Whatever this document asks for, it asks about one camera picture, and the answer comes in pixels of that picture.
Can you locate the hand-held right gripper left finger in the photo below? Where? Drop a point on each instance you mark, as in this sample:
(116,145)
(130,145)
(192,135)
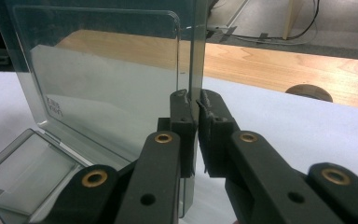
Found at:
(183,133)

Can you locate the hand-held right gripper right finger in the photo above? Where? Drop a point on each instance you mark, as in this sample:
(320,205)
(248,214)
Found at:
(216,140)

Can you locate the grey transparent plastic organizer box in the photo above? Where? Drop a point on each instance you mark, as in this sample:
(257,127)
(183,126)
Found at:
(105,77)

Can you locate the wooden table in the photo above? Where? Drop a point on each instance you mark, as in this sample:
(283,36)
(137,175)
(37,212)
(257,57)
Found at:
(261,68)

